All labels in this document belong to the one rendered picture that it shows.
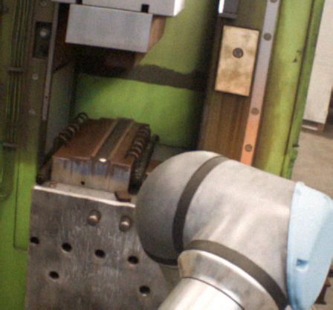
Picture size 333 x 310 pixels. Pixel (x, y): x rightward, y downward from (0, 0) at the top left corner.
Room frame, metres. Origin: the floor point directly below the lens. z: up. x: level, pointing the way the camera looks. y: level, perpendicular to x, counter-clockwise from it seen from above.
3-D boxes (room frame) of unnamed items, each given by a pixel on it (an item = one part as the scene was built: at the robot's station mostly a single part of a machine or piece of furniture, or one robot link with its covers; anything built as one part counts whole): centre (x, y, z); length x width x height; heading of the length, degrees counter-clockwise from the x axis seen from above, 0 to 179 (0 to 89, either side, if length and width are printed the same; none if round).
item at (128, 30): (1.65, 0.16, 1.32); 0.42 x 0.20 x 0.10; 177
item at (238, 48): (1.55, -0.15, 1.27); 0.09 x 0.02 x 0.17; 87
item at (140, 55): (1.69, 0.13, 1.24); 0.30 x 0.07 x 0.06; 177
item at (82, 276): (1.65, 0.11, 0.69); 0.56 x 0.38 x 0.45; 177
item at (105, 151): (1.65, 0.14, 0.99); 0.42 x 0.05 x 0.01; 177
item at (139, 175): (1.60, 0.05, 0.95); 0.34 x 0.03 x 0.03; 177
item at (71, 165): (1.65, 0.16, 0.96); 0.42 x 0.20 x 0.09; 177
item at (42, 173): (1.59, 0.28, 0.93); 0.40 x 0.03 x 0.03; 177
